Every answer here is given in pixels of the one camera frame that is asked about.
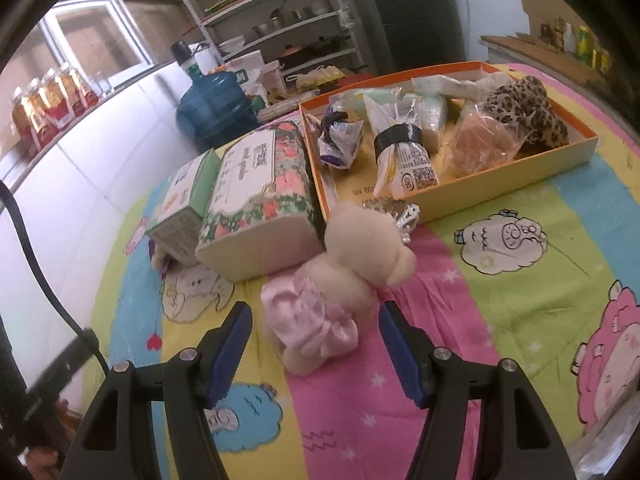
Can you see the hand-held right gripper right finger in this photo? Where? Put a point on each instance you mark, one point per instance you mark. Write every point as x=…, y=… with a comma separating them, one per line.
x=400, y=355

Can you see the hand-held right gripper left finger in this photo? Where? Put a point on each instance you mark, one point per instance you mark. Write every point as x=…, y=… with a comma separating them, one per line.
x=230, y=355

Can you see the beige plush bear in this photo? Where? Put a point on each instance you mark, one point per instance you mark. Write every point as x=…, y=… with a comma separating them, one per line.
x=345, y=255

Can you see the white yellow taped snack packet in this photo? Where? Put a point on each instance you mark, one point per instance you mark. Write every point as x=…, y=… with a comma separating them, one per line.
x=405, y=160

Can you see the orange cardboard box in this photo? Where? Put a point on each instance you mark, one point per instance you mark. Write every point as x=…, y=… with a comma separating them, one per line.
x=500, y=180

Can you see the leopard print scrunchie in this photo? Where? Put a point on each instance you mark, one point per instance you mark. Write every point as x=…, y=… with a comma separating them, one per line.
x=525, y=105

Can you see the mint green soft packet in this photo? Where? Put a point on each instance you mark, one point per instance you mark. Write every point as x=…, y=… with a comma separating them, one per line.
x=432, y=115

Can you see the printed cartoon blanket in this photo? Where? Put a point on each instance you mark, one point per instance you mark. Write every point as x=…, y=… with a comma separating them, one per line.
x=500, y=310

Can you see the silver sparkly hair accessory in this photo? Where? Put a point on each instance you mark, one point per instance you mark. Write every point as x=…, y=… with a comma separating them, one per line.
x=400, y=212

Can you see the floral tissue box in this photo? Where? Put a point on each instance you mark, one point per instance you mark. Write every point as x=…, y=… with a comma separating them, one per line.
x=250, y=195

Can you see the green white tissue box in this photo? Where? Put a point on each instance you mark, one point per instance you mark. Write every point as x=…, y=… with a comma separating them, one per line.
x=185, y=195

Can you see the purple white tied packet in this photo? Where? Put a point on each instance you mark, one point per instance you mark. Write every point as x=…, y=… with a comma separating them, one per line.
x=342, y=140

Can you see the packaged orange scrunchie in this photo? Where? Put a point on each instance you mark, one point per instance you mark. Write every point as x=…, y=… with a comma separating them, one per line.
x=480, y=145

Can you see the blue water bottle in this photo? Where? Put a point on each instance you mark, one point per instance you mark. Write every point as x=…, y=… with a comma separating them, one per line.
x=215, y=105

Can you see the crumpled clear plastic bag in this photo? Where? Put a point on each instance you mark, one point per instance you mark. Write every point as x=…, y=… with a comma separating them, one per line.
x=465, y=87

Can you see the white sack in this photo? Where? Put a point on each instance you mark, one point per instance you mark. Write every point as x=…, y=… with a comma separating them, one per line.
x=250, y=75

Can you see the egg tray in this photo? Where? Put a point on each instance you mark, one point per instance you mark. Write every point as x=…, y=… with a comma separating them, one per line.
x=320, y=79

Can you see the row of red drink bottles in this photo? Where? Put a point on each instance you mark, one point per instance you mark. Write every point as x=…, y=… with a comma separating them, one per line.
x=45, y=110

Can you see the water bottle pump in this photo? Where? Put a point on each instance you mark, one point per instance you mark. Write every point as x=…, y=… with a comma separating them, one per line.
x=185, y=57

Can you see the grey metal shelf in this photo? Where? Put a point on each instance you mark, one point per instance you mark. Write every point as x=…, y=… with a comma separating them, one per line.
x=280, y=20

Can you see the side window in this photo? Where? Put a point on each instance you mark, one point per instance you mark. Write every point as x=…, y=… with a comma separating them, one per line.
x=95, y=40

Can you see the dark refrigerator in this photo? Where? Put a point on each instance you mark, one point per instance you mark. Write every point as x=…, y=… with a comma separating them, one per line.
x=415, y=10

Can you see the yellow green bottle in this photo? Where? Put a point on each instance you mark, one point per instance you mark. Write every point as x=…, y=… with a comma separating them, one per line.
x=584, y=45

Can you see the cardboard wall sheets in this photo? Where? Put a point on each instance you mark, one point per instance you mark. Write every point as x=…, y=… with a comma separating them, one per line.
x=540, y=0

